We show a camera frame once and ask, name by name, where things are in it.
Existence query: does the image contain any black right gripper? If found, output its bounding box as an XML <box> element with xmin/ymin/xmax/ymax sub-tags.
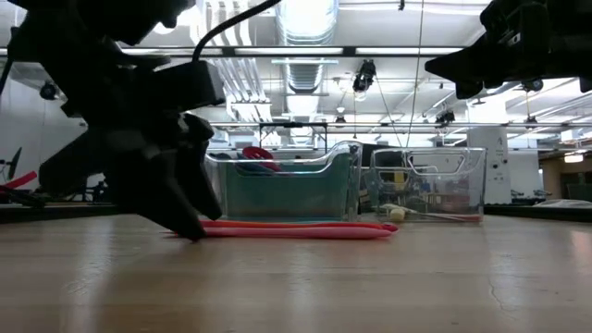
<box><xmin>425</xmin><ymin>0</ymin><xmax>556</xmax><ymax>101</ymax></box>

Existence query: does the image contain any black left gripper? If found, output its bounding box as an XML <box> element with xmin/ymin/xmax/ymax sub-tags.
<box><xmin>39</xmin><ymin>92</ymin><xmax>224</xmax><ymax>241</ymax></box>

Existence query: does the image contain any blue silicone spoon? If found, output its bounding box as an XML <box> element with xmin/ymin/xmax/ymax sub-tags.
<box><xmin>233</xmin><ymin>156</ymin><xmax>277</xmax><ymax>176</ymax></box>

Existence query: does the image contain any red spoon with metal handle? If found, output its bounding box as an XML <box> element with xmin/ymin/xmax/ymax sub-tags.
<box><xmin>241</xmin><ymin>145</ymin><xmax>282</xmax><ymax>173</ymax></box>

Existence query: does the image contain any green plastic bin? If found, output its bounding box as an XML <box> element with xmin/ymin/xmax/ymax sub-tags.
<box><xmin>220</xmin><ymin>150</ymin><xmax>355</xmax><ymax>222</ymax></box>

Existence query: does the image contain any pink silicone spatula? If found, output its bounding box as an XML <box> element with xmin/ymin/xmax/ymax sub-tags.
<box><xmin>175</xmin><ymin>225</ymin><xmax>393</xmax><ymax>241</ymax></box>

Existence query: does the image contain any cream-tipped utensil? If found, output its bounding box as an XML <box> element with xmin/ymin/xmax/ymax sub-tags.
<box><xmin>379</xmin><ymin>203</ymin><xmax>459</xmax><ymax>221</ymax></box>

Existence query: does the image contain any black ceiling spotlight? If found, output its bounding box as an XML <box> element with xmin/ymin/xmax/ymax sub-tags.
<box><xmin>434</xmin><ymin>109</ymin><xmax>457</xmax><ymax>127</ymax></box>
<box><xmin>39</xmin><ymin>80</ymin><xmax>59</xmax><ymax>101</ymax></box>

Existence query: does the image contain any white pillar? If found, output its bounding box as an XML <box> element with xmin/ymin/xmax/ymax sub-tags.
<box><xmin>465</xmin><ymin>125</ymin><xmax>511</xmax><ymax>205</ymax></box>

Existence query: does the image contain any small clear plastic bin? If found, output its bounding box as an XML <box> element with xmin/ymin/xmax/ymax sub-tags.
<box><xmin>368</xmin><ymin>146</ymin><xmax>488</xmax><ymax>224</ymax></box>

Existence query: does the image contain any large clear plastic bin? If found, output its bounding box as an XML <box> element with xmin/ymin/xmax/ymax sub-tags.
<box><xmin>204</xmin><ymin>141</ymin><xmax>364</xmax><ymax>224</ymax></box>

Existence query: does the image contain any red bar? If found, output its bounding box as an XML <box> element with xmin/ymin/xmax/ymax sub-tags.
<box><xmin>0</xmin><ymin>169</ymin><xmax>39</xmax><ymax>191</ymax></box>

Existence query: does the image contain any black round fan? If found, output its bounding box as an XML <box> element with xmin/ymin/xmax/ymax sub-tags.
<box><xmin>5</xmin><ymin>146</ymin><xmax>23</xmax><ymax>182</ymax></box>

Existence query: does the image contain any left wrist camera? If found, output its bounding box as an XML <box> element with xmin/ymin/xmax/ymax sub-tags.
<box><xmin>138</xmin><ymin>59</ymin><xmax>227</xmax><ymax>115</ymax></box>

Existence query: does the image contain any black hanging overhead camera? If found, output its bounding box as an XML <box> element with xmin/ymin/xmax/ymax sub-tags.
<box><xmin>351</xmin><ymin>58</ymin><xmax>377</xmax><ymax>93</ymax></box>

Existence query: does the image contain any black ceiling light rail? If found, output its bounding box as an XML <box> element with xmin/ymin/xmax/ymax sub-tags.
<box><xmin>0</xmin><ymin>44</ymin><xmax>592</xmax><ymax>58</ymax></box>

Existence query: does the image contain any black aluminium table frame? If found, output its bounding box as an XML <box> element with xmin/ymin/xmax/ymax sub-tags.
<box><xmin>0</xmin><ymin>202</ymin><xmax>592</xmax><ymax>224</ymax></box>

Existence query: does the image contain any silver ceiling air duct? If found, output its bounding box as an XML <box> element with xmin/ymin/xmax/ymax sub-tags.
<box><xmin>276</xmin><ymin>0</ymin><xmax>339</xmax><ymax>93</ymax></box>

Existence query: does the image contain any black left camera cable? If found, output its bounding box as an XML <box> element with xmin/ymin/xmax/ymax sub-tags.
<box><xmin>191</xmin><ymin>0</ymin><xmax>281</xmax><ymax>62</ymax></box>

